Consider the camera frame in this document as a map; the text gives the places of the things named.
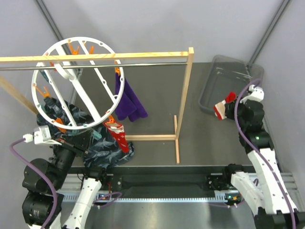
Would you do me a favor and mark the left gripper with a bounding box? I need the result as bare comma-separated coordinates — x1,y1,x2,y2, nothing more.
50,127,93,188

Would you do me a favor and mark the red snowflake sock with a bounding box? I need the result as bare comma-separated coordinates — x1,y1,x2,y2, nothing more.
103,121,129,153
213,92,236,120

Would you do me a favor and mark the teal clip front rim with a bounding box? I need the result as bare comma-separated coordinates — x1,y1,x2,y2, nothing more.
92,129,102,140

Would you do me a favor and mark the orange front clip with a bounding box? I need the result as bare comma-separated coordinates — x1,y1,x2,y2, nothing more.
107,115,116,124

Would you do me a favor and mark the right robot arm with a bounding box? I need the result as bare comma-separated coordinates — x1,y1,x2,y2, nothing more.
213,99,305,229

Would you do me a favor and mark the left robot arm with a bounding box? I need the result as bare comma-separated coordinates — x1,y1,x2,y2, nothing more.
22,131,108,229

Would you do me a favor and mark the orange clip left rim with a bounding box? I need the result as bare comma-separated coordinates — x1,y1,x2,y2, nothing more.
51,118,67,134

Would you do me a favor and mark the orange clip rim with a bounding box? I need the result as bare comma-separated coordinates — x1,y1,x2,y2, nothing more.
33,84,51,98
51,118,67,134

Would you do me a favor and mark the teal clip front left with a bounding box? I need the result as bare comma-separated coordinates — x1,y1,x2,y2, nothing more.
38,104,46,114

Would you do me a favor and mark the orange clip top rim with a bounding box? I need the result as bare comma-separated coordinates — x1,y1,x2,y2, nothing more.
33,84,51,98

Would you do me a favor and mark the white round clip hanger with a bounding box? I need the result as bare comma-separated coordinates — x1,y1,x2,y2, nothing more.
32,37,125,130

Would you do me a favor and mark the orange clip holding purple sock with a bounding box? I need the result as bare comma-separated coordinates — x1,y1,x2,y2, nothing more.
114,60,121,76

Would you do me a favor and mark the orange clip right bar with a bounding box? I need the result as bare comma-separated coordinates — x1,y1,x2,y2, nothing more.
68,39,80,55

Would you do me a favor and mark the orange clip upper right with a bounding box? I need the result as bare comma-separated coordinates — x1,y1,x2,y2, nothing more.
82,41,94,54

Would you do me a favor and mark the dark shark print cloth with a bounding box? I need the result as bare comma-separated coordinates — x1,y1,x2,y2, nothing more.
36,97,134,168

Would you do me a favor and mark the grey plastic bin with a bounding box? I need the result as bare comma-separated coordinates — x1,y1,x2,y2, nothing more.
198,55,264,115

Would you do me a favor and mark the purple sock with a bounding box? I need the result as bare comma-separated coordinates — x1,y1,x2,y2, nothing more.
115,79,148,122

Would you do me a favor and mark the metal rack rod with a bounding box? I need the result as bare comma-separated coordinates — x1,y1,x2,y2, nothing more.
0,62,186,71

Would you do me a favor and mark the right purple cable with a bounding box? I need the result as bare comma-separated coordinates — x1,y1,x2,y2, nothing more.
214,78,297,229

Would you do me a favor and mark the purple cable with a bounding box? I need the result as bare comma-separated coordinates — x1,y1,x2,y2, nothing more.
214,78,297,229
9,139,122,229

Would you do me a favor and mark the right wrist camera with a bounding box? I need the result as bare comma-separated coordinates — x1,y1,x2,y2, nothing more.
240,84,264,104

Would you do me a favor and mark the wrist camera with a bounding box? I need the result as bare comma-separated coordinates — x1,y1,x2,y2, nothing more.
22,125,61,146
240,84,264,104

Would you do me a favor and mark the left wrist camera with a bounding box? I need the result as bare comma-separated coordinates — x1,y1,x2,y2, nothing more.
22,125,61,146

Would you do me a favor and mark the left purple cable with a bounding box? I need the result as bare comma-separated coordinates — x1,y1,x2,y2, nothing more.
9,139,122,229

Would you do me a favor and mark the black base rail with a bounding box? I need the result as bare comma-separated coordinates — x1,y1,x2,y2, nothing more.
78,164,251,201

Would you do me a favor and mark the wooden clothes rack frame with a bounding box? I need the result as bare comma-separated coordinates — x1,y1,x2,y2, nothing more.
0,47,194,164

